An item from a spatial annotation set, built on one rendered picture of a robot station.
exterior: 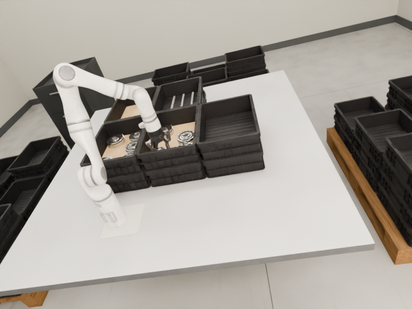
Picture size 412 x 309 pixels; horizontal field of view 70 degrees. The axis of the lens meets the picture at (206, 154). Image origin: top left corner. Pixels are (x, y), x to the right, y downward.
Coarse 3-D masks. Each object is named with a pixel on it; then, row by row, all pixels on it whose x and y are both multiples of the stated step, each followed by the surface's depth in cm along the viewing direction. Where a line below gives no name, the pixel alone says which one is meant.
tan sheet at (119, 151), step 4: (124, 136) 179; (128, 136) 178; (128, 140) 174; (124, 144) 172; (108, 148) 172; (112, 148) 171; (116, 148) 170; (120, 148) 169; (124, 148) 168; (104, 152) 170; (108, 152) 169; (112, 152) 168; (116, 152) 167; (120, 152) 166; (124, 152) 165; (104, 156) 166; (112, 156) 164; (116, 156) 163; (120, 156) 162
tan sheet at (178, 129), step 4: (180, 124) 174; (184, 124) 173; (188, 124) 172; (192, 124) 171; (176, 128) 172; (180, 128) 171; (184, 128) 170; (188, 128) 169; (192, 128) 168; (176, 132) 168; (180, 132) 167; (172, 136) 166; (176, 136) 165; (172, 140) 163; (176, 140) 162; (160, 144) 163; (164, 144) 162; (172, 144) 160; (176, 144) 159
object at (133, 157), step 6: (120, 120) 175; (126, 120) 174; (102, 126) 174; (96, 138) 165; (138, 144) 149; (84, 156) 152; (126, 156) 142; (132, 156) 141; (90, 162) 146; (108, 162) 144; (114, 162) 144
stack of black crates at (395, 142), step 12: (396, 144) 161; (408, 144) 161; (384, 156) 164; (396, 156) 150; (408, 156) 159; (384, 168) 169; (396, 168) 153; (408, 168) 140; (384, 180) 171; (396, 180) 157; (408, 180) 144; (384, 192) 172; (396, 192) 157; (408, 192) 144; (384, 204) 177; (396, 204) 161; (408, 204) 149; (396, 216) 164; (408, 216) 150; (408, 228) 151; (408, 240) 156
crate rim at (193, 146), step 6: (180, 108) 169; (186, 108) 168; (198, 108) 164; (156, 114) 171; (198, 114) 159; (144, 132) 157; (192, 144) 137; (138, 150) 144; (156, 150) 140; (162, 150) 139; (168, 150) 139; (174, 150) 139; (180, 150) 138; (186, 150) 138; (138, 156) 141; (144, 156) 141; (150, 156) 141
